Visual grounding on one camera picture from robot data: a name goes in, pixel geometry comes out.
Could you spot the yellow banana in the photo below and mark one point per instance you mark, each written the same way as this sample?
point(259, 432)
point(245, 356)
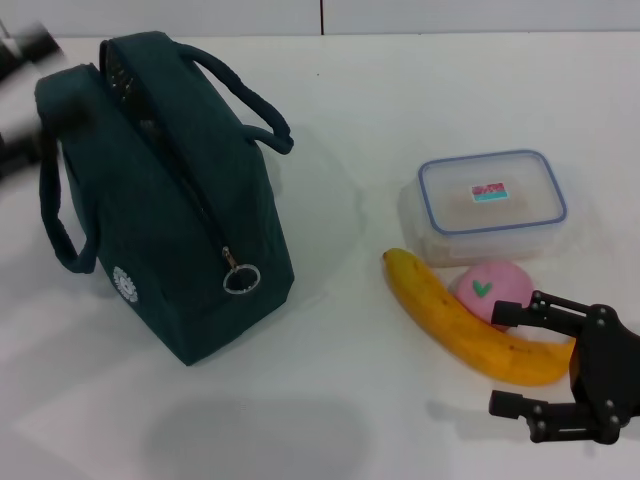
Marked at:
point(450, 320)

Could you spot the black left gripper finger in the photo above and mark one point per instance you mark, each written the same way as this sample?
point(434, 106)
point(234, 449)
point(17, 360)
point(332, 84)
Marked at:
point(45, 132)
point(27, 47)

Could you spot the pink peach toy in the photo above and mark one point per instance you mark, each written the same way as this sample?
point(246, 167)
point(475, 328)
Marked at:
point(480, 290)

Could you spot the clear food container blue rim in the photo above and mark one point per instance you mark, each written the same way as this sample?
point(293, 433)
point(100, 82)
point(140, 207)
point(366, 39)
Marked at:
point(492, 200)

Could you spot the teal insulated lunch bag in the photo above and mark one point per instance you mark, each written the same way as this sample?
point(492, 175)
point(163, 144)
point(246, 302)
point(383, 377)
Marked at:
point(200, 225)

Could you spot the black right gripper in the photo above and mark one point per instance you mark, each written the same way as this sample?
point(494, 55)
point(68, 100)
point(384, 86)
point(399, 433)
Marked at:
point(607, 365)

